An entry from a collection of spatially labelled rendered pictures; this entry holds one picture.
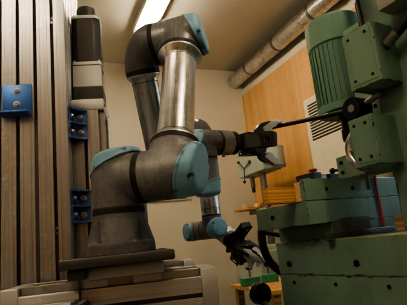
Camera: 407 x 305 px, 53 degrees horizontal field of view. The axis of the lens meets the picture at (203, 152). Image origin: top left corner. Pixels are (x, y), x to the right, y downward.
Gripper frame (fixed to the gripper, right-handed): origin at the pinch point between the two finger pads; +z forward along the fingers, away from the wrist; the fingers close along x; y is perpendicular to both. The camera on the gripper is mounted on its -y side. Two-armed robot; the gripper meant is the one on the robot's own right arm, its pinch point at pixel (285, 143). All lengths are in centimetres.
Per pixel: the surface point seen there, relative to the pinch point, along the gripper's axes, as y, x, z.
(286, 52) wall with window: 179, -117, 174
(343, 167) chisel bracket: -14.8, 9.7, 8.7
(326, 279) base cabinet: -21.8, 38.5, -10.3
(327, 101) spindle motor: -15.4, -10.3, 4.2
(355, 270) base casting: -31.1, 35.4, -10.2
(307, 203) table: -22.8, 19.1, -15.3
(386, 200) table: -22.9, 20.0, 15.7
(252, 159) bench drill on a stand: 186, -16, 129
